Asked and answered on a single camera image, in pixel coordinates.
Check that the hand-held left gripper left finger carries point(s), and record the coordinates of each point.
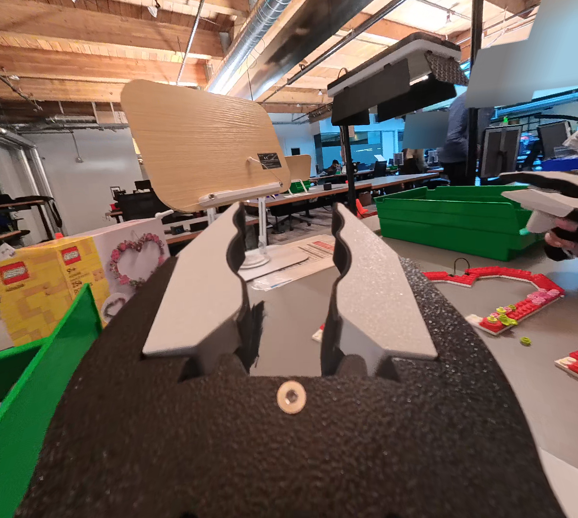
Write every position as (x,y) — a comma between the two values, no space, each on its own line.
(194,292)

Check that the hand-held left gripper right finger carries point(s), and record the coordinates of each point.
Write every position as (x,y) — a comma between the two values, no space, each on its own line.
(384,301)

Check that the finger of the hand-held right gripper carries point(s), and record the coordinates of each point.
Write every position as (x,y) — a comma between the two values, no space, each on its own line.
(551,202)

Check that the yellow and white lego box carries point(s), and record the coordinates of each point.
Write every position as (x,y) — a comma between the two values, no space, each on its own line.
(45,283)

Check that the red lego segment pink flowers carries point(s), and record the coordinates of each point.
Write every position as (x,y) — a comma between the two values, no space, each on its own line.
(570,364)

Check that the person's right hand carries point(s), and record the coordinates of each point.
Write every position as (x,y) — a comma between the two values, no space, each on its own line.
(564,240)

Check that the computer monitor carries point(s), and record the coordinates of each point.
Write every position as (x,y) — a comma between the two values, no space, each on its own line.
(499,150)
(553,138)

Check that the clear plastic bag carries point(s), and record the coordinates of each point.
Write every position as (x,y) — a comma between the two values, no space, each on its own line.
(271,282)

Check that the white printed paper sheet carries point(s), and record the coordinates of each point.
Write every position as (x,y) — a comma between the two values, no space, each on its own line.
(307,263)

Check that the green plastic bin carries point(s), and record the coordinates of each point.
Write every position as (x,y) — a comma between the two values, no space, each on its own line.
(27,391)
(451,199)
(451,238)

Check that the black office chair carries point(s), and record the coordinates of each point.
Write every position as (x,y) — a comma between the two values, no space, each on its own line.
(140,206)

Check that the long office desk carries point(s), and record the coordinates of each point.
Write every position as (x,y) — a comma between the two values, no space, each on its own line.
(397,179)

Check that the red lego heart frame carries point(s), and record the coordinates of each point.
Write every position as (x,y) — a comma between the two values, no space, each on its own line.
(542,283)

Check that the silver ventilation duct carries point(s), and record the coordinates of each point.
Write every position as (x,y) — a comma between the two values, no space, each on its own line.
(271,8)

